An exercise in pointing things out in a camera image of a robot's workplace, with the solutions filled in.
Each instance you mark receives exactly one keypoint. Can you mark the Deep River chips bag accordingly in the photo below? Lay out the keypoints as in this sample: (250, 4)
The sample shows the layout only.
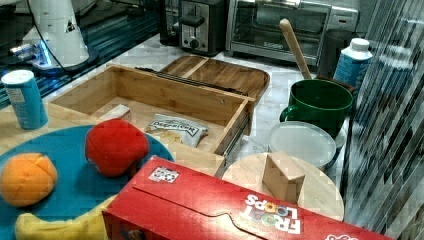
(176, 129)

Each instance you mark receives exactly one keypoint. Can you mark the yellow plush banana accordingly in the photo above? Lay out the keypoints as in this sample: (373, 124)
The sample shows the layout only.
(88, 226)

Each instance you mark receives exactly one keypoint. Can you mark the round wooden lid with knob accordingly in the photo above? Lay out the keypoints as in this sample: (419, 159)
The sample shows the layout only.
(289, 179)

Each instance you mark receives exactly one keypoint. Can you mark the blue round plate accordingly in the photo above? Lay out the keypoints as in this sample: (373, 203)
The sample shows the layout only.
(79, 187)

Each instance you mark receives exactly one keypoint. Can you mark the green pot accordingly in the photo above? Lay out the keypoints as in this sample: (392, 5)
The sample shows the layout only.
(321, 103)

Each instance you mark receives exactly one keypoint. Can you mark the wooden drawer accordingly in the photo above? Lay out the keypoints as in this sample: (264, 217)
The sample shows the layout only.
(226, 114)

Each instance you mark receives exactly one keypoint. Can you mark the black silver toaster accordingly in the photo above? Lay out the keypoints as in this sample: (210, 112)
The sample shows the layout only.
(202, 26)

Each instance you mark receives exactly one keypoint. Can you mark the white blue bottle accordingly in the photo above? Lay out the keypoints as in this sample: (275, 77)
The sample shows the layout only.
(353, 63)

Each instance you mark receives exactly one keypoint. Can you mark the red Froot Loops box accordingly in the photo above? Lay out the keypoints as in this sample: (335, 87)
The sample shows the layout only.
(167, 201)

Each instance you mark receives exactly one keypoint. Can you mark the silver toaster oven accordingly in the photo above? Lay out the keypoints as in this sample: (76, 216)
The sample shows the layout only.
(253, 26)

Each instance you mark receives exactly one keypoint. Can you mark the small white box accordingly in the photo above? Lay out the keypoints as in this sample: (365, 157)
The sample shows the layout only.
(118, 112)

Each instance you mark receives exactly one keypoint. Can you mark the black cylindrical container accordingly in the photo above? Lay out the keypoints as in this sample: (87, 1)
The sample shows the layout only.
(334, 42)

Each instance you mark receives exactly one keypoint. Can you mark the red plush apple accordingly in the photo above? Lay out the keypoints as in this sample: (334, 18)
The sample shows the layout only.
(112, 146)

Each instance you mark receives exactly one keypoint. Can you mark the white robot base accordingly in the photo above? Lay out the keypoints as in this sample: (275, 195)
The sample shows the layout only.
(55, 43)

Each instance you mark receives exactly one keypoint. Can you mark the wooden utensil handle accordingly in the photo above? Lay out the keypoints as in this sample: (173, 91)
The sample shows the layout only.
(291, 40)

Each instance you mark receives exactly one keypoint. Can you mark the orange plush fruit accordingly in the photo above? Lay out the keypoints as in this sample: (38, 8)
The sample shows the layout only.
(27, 179)

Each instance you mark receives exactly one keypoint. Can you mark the blue cylindrical canister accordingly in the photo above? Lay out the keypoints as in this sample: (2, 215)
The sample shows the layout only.
(25, 98)

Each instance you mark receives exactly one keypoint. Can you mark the wooden tray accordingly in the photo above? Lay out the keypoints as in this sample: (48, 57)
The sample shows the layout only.
(247, 81)

